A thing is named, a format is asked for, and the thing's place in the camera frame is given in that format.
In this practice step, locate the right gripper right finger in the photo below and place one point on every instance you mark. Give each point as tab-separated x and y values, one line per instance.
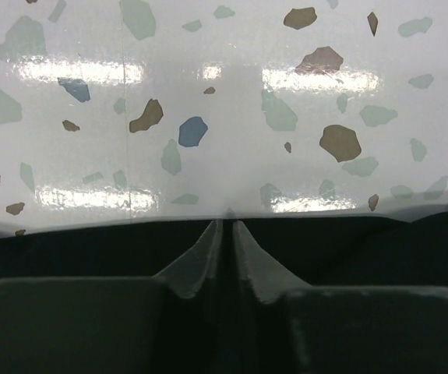
291	326

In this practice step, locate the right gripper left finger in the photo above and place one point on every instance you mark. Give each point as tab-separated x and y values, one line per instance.
152	324

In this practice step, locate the black t shirt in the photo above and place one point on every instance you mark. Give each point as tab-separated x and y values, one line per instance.
321	250

